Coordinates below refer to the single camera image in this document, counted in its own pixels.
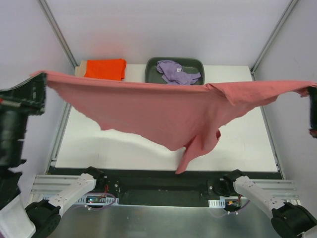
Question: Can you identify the left aluminium frame post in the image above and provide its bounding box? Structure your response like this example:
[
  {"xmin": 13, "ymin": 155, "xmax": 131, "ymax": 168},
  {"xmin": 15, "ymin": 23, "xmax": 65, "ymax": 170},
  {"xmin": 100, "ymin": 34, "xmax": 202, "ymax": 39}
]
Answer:
[{"xmin": 37, "ymin": 0, "xmax": 78, "ymax": 69}]

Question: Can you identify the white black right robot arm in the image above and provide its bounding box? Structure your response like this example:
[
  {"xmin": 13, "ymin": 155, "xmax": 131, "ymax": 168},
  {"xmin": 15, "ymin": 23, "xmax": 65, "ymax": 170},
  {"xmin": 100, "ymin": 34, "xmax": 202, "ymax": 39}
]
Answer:
[{"xmin": 213, "ymin": 170, "xmax": 317, "ymax": 238}]

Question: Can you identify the orange folded t shirt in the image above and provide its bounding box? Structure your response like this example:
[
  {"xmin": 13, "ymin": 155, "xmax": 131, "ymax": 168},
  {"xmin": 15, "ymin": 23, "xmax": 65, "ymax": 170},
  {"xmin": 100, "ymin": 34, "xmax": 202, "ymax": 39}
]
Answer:
[{"xmin": 84, "ymin": 59, "xmax": 127, "ymax": 81}]

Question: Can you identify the left white cable duct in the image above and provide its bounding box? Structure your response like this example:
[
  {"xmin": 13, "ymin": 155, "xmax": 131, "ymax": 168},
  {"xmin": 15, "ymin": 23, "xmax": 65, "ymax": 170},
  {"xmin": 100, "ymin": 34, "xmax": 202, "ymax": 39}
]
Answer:
[{"xmin": 74, "ymin": 195, "xmax": 119, "ymax": 206}]

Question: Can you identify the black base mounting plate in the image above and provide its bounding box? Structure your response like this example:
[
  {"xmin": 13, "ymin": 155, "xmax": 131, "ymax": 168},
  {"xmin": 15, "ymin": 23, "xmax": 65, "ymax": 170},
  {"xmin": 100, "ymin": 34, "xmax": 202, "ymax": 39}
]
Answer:
[{"xmin": 47, "ymin": 167, "xmax": 284, "ymax": 206}]

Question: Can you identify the aluminium frame post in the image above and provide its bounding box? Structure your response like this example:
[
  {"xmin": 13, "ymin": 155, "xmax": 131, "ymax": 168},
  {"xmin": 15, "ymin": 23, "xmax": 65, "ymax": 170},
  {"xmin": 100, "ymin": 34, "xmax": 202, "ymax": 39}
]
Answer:
[
  {"xmin": 250, "ymin": 0, "xmax": 300, "ymax": 77},
  {"xmin": 37, "ymin": 0, "xmax": 78, "ymax": 69}
]

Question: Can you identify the white cable duct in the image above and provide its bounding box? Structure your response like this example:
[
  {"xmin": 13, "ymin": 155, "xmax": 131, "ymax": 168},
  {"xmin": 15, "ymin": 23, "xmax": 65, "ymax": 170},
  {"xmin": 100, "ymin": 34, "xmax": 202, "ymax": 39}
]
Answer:
[
  {"xmin": 74, "ymin": 195, "xmax": 119, "ymax": 206},
  {"xmin": 208, "ymin": 198, "xmax": 242, "ymax": 209}
]

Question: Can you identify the beige folded t shirt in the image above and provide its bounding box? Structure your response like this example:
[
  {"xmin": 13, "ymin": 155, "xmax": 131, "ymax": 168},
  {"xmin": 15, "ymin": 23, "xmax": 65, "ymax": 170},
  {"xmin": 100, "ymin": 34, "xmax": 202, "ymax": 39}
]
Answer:
[{"xmin": 75, "ymin": 60, "xmax": 87, "ymax": 77}]

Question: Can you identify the right aluminium frame post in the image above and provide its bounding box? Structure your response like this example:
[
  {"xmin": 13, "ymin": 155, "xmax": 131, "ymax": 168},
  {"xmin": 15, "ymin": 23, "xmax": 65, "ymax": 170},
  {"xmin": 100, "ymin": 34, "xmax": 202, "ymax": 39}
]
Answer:
[{"xmin": 250, "ymin": 0, "xmax": 300, "ymax": 77}]

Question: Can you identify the lavender crumpled t shirt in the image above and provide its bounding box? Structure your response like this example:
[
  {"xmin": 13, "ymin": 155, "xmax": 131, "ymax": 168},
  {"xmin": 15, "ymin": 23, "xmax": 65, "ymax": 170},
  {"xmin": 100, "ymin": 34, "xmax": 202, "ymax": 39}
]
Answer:
[{"xmin": 156, "ymin": 60, "xmax": 201, "ymax": 85}]

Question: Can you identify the pink t shirt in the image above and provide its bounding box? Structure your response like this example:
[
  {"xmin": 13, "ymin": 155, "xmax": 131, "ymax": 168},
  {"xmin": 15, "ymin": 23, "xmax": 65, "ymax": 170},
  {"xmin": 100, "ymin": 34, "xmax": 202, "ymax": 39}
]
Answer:
[{"xmin": 46, "ymin": 71, "xmax": 317, "ymax": 174}]

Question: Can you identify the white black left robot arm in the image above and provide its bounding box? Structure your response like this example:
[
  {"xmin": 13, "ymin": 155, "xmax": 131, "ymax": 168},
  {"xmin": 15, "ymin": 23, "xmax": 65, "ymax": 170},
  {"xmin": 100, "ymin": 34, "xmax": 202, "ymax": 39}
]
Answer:
[{"xmin": 0, "ymin": 72, "xmax": 105, "ymax": 238}]

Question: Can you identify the right white cable duct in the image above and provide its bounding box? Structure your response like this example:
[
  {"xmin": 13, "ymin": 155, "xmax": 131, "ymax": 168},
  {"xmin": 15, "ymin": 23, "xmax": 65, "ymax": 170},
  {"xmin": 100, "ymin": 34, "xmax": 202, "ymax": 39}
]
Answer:
[{"xmin": 208, "ymin": 198, "xmax": 242, "ymax": 209}]

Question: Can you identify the dark green plastic bin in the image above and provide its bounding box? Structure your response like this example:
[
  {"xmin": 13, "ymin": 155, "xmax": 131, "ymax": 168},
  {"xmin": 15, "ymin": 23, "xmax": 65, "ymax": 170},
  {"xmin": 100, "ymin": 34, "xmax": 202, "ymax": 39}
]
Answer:
[{"xmin": 145, "ymin": 57, "xmax": 205, "ymax": 85}]

